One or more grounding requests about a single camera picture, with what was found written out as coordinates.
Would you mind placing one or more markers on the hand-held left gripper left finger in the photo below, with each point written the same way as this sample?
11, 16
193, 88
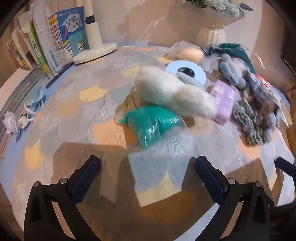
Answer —
86, 178

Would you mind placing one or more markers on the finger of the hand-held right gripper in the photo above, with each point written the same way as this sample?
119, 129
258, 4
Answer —
285, 165

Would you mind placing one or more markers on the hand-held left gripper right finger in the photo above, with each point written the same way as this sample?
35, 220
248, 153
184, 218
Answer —
209, 179

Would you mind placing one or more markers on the grey checked cloth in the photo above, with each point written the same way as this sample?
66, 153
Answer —
245, 115

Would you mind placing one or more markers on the purple packet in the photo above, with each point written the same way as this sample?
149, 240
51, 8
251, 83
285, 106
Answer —
223, 99

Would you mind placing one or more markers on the teal packet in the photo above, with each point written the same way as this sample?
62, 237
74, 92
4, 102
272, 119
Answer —
148, 122

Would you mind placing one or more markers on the white plush toy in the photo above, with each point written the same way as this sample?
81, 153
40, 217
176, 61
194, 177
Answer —
161, 88

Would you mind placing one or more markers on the blue grey yarn bundle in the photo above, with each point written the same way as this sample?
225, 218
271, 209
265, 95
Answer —
233, 69

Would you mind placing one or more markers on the patterned tablecloth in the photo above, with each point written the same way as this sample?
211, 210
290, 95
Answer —
81, 115

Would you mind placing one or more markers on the clear bag of pompoms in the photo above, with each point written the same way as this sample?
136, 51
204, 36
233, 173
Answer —
261, 92

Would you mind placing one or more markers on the small white charger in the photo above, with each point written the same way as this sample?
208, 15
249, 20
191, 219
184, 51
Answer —
23, 120

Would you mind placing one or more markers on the crumpled white paper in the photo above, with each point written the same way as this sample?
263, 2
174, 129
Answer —
10, 121

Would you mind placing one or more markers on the blue face mask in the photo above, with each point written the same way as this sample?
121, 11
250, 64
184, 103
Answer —
37, 96

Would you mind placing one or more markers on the black pen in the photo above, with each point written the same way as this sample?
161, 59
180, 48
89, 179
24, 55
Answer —
54, 80

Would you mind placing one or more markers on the light blue round disc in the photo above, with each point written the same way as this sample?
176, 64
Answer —
175, 67

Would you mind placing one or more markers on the orange sponge in clear bag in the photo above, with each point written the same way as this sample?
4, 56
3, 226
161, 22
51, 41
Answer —
190, 54

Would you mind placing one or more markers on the white lamp base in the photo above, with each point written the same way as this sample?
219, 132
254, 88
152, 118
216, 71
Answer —
94, 34

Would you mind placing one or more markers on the row of books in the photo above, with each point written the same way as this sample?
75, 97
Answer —
57, 37

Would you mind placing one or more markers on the white ribbed vase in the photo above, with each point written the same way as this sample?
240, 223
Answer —
210, 34

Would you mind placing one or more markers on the blue and white flowers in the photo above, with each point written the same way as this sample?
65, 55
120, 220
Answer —
219, 5

